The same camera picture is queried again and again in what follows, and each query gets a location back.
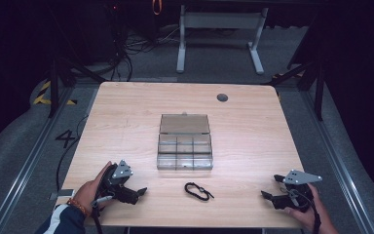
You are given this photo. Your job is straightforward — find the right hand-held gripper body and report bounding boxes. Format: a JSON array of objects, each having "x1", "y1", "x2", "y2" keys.
[{"x1": 278, "y1": 169, "x2": 323, "y2": 214}]

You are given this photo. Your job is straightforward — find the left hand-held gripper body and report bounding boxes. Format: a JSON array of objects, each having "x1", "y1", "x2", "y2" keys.
[{"x1": 97, "y1": 159, "x2": 140, "y2": 206}]

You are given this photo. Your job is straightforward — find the black braided bracelet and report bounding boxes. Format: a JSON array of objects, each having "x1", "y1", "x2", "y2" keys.
[{"x1": 183, "y1": 181, "x2": 215, "y2": 202}]

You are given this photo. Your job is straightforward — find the clear plastic compartment box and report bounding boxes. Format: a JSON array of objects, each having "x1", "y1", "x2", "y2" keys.
[{"x1": 156, "y1": 112, "x2": 214, "y2": 172}]

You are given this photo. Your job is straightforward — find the person's right hand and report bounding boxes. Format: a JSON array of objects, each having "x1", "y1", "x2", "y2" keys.
[{"x1": 283, "y1": 182, "x2": 327, "y2": 232}]

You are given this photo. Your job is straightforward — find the person's left hand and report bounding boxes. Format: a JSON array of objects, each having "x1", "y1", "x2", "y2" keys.
[{"x1": 72, "y1": 161, "x2": 113, "y2": 216}]

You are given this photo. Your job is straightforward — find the grey tape piece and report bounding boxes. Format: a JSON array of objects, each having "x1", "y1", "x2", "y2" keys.
[{"x1": 48, "y1": 188, "x2": 76, "y2": 201}]

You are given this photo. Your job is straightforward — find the black metal stand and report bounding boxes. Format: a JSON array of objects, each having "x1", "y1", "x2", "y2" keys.
[
  {"x1": 262, "y1": 6, "x2": 326, "y2": 123},
  {"x1": 46, "y1": 6, "x2": 109, "y2": 119}
]

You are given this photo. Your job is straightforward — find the yellow black floor tape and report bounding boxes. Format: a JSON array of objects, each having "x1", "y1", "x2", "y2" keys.
[{"x1": 32, "y1": 80, "x2": 79, "y2": 106}]

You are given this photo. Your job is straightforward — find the left gripper cable with plug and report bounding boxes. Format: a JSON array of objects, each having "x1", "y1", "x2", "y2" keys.
[{"x1": 90, "y1": 194, "x2": 115, "y2": 234}]

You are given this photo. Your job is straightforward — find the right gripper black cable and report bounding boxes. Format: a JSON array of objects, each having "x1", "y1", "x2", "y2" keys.
[{"x1": 287, "y1": 187, "x2": 322, "y2": 234}]

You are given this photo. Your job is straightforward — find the metal floor rail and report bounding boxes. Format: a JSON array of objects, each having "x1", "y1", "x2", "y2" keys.
[
  {"x1": 299, "y1": 90, "x2": 374, "y2": 234},
  {"x1": 0, "y1": 85, "x2": 76, "y2": 234}
]

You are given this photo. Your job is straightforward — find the orange wrist bracelet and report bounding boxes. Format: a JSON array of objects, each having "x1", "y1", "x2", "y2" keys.
[{"x1": 65, "y1": 197, "x2": 91, "y2": 218}]

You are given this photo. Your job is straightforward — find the black floor cable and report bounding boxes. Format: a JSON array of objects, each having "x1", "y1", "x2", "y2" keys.
[{"x1": 55, "y1": 113, "x2": 90, "y2": 193}]

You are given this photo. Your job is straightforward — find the tangle of floor cables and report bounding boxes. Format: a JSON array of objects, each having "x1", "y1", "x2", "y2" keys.
[{"x1": 108, "y1": 23, "x2": 183, "y2": 83}]

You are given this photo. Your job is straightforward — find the orange strap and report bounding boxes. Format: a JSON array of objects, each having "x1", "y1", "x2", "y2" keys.
[{"x1": 151, "y1": 0, "x2": 163, "y2": 17}]

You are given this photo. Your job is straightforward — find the white metal desk frame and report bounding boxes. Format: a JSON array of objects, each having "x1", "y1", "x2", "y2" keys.
[{"x1": 175, "y1": 4, "x2": 270, "y2": 76}]

